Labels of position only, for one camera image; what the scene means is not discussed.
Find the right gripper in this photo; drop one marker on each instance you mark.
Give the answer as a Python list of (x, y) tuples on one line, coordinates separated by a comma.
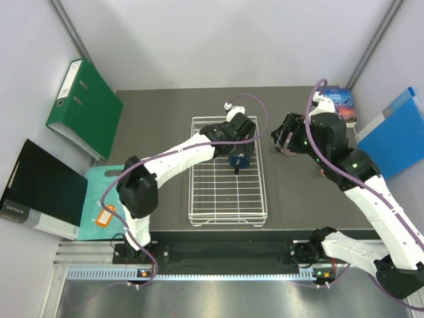
[(293, 122)]

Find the Jane Eyre book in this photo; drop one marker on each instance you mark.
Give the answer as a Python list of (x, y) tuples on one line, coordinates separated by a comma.
[(344, 104)]

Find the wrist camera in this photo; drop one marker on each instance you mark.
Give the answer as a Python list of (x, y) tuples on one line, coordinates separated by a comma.
[(231, 110), (321, 104)]

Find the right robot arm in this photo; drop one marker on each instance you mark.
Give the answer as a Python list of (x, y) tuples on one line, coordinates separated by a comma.
[(397, 265)]

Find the blue folder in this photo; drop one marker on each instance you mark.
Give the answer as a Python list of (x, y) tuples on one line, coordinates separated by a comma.
[(394, 139)]

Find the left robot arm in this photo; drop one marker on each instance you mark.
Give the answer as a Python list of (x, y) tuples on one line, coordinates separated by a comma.
[(138, 189)]

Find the dark blue mug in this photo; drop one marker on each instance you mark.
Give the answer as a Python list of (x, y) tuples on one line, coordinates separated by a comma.
[(239, 162)]

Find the black clip file folder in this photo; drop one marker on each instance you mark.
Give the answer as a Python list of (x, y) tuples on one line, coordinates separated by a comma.
[(44, 193)]

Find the teal shirt folding board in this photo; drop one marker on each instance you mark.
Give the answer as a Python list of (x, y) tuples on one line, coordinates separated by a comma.
[(98, 180)]

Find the white wire dish rack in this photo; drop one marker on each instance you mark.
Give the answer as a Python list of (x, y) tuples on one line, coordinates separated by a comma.
[(219, 197)]

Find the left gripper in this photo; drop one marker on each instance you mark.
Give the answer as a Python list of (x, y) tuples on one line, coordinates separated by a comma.
[(250, 136)]

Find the slotted cable duct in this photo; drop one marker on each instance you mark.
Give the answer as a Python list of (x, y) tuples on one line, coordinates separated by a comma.
[(141, 274)]

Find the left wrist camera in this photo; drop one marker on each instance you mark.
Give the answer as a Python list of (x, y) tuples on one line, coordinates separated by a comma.
[(231, 110)]

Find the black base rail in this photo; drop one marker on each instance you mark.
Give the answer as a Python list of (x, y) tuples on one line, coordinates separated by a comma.
[(222, 250)]

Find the lilac ceramic mug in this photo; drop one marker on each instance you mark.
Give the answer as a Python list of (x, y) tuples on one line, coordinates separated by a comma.
[(285, 148)]

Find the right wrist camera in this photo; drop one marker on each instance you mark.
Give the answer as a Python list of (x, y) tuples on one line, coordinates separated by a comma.
[(321, 104)]

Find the green lever arch binder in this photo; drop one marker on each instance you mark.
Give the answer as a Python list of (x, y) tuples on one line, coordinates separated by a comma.
[(86, 110)]

